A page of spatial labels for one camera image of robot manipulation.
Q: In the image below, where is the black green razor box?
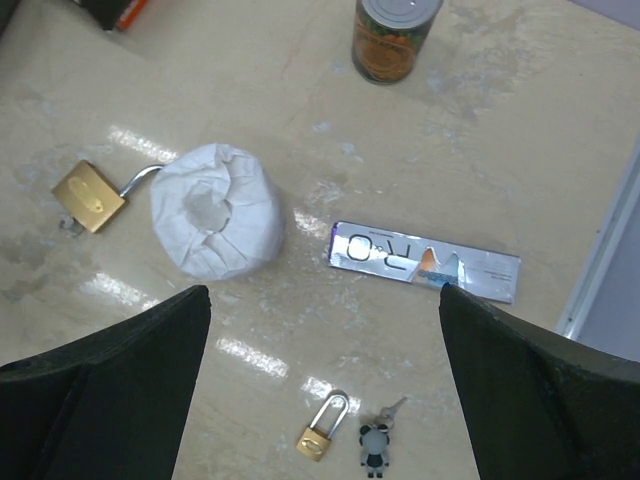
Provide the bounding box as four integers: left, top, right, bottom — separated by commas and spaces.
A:
81, 0, 148, 31

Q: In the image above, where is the white toilet paper roll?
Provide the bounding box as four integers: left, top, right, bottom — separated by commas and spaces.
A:
150, 143, 286, 281

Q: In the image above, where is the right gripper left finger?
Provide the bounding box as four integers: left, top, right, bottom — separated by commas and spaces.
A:
1, 285, 210, 479

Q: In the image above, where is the large brass padlock centre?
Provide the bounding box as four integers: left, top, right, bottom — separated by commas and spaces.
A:
51, 160, 164, 235

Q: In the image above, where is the key with panda keychain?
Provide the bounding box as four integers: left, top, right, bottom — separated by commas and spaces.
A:
359, 396, 407, 479

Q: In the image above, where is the orange label tin can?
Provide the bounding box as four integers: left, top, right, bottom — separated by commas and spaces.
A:
351, 0, 443, 84

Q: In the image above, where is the long shackle brass padlock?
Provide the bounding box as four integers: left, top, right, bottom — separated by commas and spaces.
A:
295, 390, 350, 462

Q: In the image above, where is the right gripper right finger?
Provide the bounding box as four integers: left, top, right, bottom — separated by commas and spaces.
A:
439, 284, 639, 479

